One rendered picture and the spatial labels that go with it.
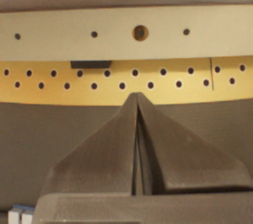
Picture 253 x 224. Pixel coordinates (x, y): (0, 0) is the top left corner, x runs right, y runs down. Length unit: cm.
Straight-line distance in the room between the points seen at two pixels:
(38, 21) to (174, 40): 13
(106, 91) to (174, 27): 10
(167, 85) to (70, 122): 12
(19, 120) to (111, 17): 17
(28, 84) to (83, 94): 7
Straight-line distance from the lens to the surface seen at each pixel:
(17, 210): 32
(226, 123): 29
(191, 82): 27
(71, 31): 22
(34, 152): 30
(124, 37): 21
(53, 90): 28
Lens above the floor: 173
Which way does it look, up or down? 26 degrees down
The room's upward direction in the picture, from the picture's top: 2 degrees counter-clockwise
